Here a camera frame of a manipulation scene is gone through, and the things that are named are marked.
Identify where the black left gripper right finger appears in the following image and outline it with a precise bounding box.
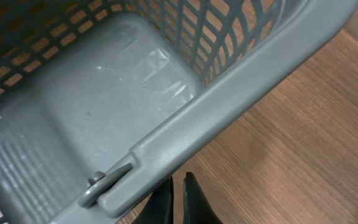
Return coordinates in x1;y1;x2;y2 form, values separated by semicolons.
183;172;223;224

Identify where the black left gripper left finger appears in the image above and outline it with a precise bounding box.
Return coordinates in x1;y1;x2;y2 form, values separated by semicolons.
132;177;174;224

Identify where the grey plastic shopping basket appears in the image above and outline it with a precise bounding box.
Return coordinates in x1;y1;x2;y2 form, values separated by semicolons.
0;0;358;223

